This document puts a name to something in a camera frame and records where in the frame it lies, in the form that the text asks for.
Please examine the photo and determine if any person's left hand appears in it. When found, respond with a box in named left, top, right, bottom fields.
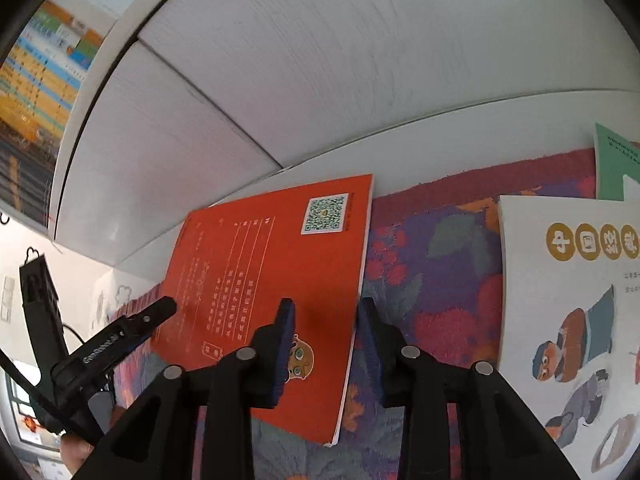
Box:
left=60, top=433, right=97, bottom=477

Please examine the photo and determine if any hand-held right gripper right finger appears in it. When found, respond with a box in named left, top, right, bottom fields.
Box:
left=357, top=297, right=581, bottom=480

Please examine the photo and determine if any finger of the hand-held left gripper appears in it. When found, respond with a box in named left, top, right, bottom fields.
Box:
left=105, top=296, right=178, bottom=343

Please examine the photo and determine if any floral woven blanket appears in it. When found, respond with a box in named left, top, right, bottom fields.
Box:
left=107, top=147, right=601, bottom=480

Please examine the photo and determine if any row of shelved books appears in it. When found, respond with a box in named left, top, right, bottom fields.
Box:
left=0, top=0, right=173, bottom=226

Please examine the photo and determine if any black cable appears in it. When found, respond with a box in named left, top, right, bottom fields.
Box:
left=0, top=345, right=101, bottom=446

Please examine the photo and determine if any green book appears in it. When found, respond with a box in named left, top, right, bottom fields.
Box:
left=594, top=122, right=640, bottom=202

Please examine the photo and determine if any orange book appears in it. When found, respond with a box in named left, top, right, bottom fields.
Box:
left=149, top=173, right=375, bottom=447

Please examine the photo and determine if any stack of white books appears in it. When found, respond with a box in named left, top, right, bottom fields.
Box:
left=496, top=194, right=640, bottom=480

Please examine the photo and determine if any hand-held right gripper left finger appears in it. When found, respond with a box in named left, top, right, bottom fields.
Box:
left=82, top=298, right=297, bottom=480

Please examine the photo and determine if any white bookcase cabinet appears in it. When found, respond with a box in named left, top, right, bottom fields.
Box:
left=47, top=0, right=640, bottom=270

